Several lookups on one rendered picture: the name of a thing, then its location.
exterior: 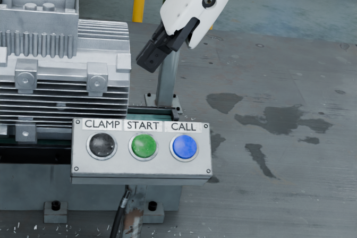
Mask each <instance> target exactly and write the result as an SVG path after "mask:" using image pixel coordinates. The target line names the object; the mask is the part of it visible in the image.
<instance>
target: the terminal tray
mask: <svg viewBox="0 0 357 238"><path fill-rule="evenodd" d="M0 5H4V6H3V7H0V47H7V50H8V56H10V55H11V53H15V55H16V56H19V55H20V54H24V56H25V57H28V56H29V54H32V55H33V57H37V56H38V55H41V56H42V57H43V58H45V57H46V56H47V55H50V57H51V58H54V57H55V55H58V56H59V58H63V57H64V56H67V57H68V59H71V58H72V57H73V56H76V55H77V39H78V23H79V0H0ZM67 10H73V12H69V11H67Z"/></svg>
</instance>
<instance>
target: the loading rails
mask: <svg viewBox="0 0 357 238"><path fill-rule="evenodd" d="M126 119H127V120H144V121H174V122H178V121H179V115H178V112H177V109H176V107H157V106H130V105H128V109H127V117H126ZM70 168H71V140H52V139H38V144H22V143H18V142H17V141H15V135H9V136H8V138H0V210H43V223H45V224H59V223H60V224H66V223H67V222H68V210H103V211H117V210H118V207H119V204H120V202H121V198H122V196H123V194H124V191H125V185H120V184H71V183H70ZM181 191H182V185H148V186H147V194H146V203H145V207H144V215H143V223H163V222H164V217H165V214H164V211H178V209H179V204H180V197H181Z"/></svg>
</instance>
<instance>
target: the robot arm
mask: <svg viewBox="0 0 357 238"><path fill-rule="evenodd" d="M227 2H228V0H166V1H165V3H164V4H163V5H162V7H161V9H160V14H161V21H160V25H159V26H158V28H157V29H156V31H155V32H154V34H153V35H152V37H151V38H152V40H151V39H150V40H149V41H148V42H147V44H146V45H145V46H144V48H143V49H142V50H141V52H140V53H139V54H138V55H137V57H136V58H135V59H136V62H137V65H139V66H140V67H142V68H144V69H145V70H147V71H149V72H150V73H154V72H155V71H156V69H157V68H158V67H159V66H160V64H161V63H162V62H163V60H164V59H165V58H166V56H167V55H169V54H170V53H171V52H172V51H175V52H177V51H178V50H179V48H180V47H181V46H182V44H183V43H184V41H185V43H186V45H187V47H188V48H189V49H194V48H195V47H196V46H197V45H198V43H199V42H200V41H201V39H202V38H203V37H204V35H205V34H206V33H207V31H208V30H209V29H210V27H211V26H212V25H213V23H214V22H215V21H216V19H217V18H218V16H219V15H220V13H221V12H222V10H223V8H224V7H225V5H226V3H227Z"/></svg>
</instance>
